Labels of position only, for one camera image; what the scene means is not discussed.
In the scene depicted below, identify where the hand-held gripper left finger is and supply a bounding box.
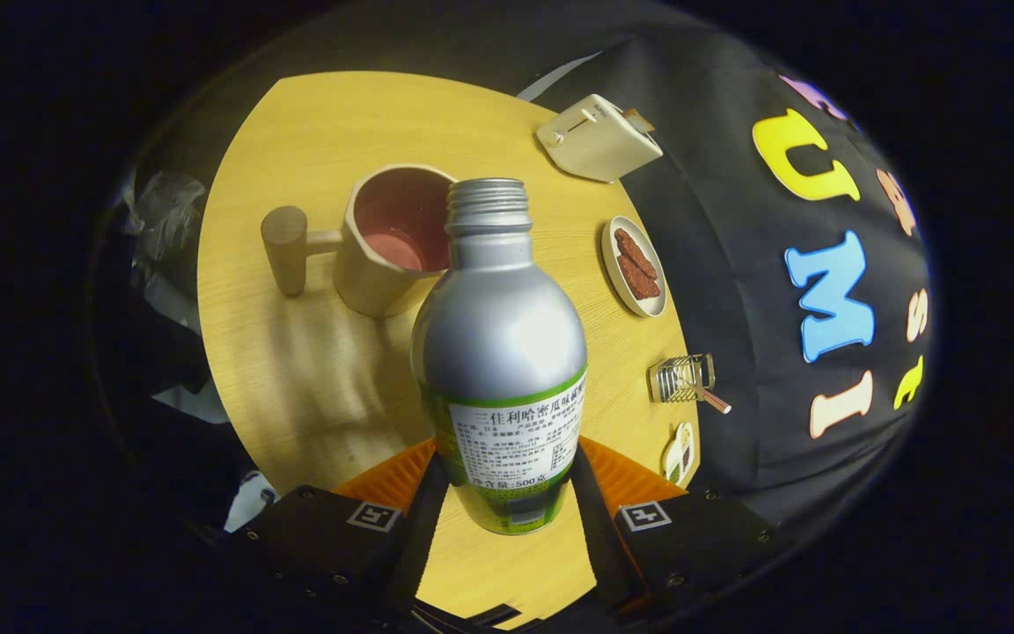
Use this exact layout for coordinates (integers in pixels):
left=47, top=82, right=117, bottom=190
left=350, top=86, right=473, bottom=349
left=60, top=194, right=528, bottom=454
left=230, top=439, right=452, bottom=628

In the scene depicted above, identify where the beige cup with wooden handle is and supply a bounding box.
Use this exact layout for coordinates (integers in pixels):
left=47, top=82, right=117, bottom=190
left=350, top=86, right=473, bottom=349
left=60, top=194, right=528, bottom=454
left=261, top=164, right=459, bottom=318

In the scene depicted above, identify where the cream toaster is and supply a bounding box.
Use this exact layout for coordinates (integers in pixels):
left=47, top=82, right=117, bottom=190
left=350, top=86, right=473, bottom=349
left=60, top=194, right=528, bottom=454
left=535, top=93, right=664, bottom=184

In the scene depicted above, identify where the white divided dish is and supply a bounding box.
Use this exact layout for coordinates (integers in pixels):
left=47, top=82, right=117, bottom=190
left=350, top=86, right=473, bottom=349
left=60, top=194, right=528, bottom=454
left=661, top=421, right=697, bottom=485

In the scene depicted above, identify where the glass holder with wire pattern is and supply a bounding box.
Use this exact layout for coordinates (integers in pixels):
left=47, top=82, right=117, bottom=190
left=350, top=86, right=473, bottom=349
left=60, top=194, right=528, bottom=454
left=648, top=354, right=716, bottom=404

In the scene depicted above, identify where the small round plate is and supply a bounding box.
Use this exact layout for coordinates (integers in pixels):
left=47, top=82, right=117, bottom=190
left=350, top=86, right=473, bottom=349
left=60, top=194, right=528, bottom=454
left=600, top=216, right=668, bottom=319

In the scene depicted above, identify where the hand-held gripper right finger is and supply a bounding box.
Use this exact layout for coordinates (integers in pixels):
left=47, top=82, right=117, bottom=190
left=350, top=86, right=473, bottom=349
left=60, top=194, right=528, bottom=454
left=570, top=438, right=800, bottom=619

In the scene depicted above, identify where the wooden table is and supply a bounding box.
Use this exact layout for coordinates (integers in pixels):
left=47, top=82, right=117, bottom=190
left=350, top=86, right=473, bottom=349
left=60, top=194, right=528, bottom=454
left=197, top=70, right=703, bottom=630

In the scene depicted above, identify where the crumpled clear plastic bag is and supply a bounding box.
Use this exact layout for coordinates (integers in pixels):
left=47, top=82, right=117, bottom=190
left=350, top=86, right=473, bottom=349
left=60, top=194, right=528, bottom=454
left=124, top=170, right=209, bottom=291

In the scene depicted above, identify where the black backdrop cloth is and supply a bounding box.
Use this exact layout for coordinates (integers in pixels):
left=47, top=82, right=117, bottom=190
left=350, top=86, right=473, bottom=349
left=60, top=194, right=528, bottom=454
left=516, top=26, right=930, bottom=529

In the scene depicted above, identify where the brown food piece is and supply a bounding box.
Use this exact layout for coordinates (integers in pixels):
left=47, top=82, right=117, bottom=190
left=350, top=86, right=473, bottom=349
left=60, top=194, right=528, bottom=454
left=617, top=255, right=662, bottom=300
left=614, top=227, right=659, bottom=281

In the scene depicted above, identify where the silver juice bottle green label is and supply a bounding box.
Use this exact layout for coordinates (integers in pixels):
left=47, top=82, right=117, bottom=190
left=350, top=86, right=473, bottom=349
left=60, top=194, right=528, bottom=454
left=410, top=178, right=589, bottom=535

